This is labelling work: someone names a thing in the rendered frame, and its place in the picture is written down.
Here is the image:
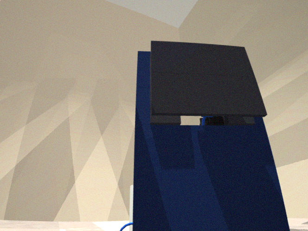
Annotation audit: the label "blue flat panel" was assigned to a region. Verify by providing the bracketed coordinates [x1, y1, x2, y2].
[133, 40, 290, 231]

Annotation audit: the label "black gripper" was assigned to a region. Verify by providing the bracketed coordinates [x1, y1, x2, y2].
[199, 116, 222, 126]

